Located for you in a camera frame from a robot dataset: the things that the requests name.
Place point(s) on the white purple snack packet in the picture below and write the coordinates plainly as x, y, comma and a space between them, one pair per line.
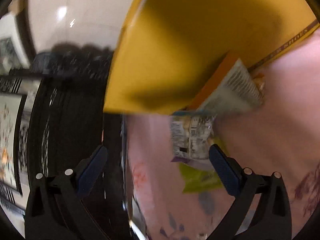
191, 137

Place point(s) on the framed flower painting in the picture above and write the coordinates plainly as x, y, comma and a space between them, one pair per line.
17, 101

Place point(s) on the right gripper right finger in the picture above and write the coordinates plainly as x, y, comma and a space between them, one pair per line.
272, 217

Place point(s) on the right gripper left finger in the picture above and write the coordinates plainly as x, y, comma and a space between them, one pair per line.
55, 209

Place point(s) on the orange white snack packet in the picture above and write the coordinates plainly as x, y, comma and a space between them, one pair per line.
230, 89

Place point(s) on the pink floral tablecloth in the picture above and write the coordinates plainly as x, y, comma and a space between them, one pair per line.
282, 135

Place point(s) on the yellow cardboard box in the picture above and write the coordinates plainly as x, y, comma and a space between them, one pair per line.
167, 48

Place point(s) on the green snack packet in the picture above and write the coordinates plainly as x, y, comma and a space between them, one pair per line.
200, 177

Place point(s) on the dark carved wooden furniture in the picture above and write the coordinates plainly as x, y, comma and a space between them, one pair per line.
68, 123

